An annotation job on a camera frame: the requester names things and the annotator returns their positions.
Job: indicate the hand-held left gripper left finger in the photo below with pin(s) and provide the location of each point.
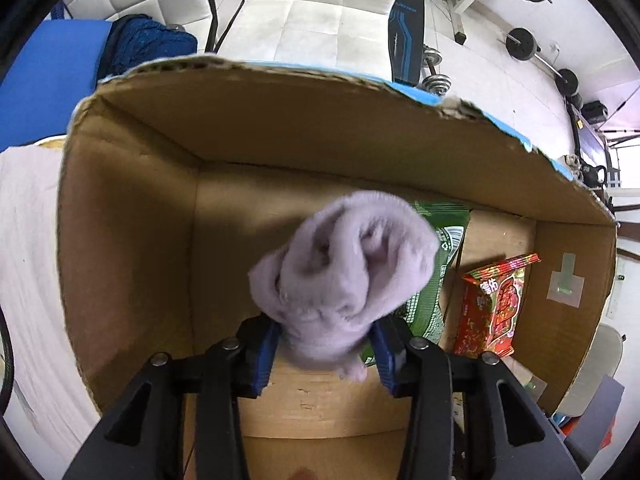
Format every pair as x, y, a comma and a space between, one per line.
264, 360

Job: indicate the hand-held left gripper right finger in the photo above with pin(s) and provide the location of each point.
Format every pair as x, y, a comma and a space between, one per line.
384, 357

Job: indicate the lilac fuzzy sock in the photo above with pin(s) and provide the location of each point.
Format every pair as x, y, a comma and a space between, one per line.
345, 280

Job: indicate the cardboard box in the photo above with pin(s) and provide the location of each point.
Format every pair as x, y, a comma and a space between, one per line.
320, 240

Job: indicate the green snack packet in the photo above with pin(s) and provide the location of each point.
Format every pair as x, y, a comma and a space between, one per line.
440, 280

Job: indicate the red snack packet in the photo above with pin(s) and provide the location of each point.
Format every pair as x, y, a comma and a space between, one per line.
492, 305

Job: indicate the grey chair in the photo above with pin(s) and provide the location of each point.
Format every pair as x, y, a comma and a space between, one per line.
592, 375

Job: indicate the chrome dumbbell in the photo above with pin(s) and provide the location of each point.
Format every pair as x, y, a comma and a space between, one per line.
434, 72

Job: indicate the black blue board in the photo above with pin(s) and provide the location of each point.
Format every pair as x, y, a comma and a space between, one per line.
406, 30

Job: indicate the dark blue cloth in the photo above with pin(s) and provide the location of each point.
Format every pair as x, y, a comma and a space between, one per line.
142, 45

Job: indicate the black barbell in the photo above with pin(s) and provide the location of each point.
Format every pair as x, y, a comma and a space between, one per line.
542, 57

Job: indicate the blue mat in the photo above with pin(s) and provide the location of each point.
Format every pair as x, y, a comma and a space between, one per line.
50, 75

